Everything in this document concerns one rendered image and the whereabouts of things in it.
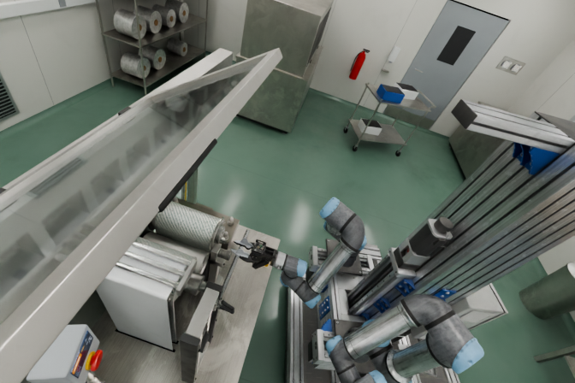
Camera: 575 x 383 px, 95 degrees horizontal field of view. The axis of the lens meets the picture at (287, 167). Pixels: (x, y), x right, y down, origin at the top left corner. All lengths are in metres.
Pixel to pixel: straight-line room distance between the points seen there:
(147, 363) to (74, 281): 1.10
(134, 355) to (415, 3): 5.18
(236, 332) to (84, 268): 1.14
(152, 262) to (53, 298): 0.61
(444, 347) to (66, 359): 1.00
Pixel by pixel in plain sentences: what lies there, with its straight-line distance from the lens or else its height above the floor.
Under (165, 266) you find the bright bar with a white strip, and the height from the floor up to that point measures 1.46.
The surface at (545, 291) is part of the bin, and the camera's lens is 3.90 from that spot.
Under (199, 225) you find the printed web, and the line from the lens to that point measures 1.14.
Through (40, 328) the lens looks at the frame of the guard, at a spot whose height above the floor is 1.98.
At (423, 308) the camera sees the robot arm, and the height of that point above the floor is 1.43.
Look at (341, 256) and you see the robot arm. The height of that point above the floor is 1.25.
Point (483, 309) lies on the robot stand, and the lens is 1.63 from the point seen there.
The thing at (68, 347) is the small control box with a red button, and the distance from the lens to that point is 0.59.
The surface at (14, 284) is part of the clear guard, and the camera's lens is 0.41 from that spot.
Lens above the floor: 2.25
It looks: 41 degrees down
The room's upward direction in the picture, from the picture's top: 19 degrees clockwise
